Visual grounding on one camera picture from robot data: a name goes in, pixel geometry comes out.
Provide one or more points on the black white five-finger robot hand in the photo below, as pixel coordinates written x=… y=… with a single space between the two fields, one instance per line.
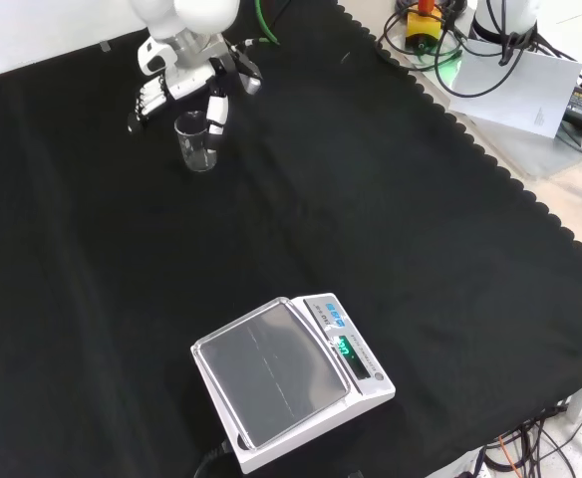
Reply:
x=186 y=82

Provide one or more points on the clear glass beaker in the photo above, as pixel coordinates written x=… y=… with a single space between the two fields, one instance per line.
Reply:
x=196 y=159

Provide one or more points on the clear cloth clip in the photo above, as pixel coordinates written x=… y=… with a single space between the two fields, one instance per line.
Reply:
x=105 y=47

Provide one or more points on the black table cloth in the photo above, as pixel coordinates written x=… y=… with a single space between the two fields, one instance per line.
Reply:
x=321 y=199

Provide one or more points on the yellow stop button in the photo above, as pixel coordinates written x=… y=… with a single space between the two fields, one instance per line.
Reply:
x=423 y=30

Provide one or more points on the white electronic balance steel pan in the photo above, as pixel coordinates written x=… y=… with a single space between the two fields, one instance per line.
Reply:
x=271 y=368

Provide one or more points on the white pale board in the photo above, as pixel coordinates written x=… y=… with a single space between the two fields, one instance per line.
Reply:
x=520 y=94

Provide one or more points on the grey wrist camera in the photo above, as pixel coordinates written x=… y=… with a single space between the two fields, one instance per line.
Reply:
x=248 y=74

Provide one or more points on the grey base plate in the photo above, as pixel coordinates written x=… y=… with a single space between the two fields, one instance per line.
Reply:
x=535 y=154

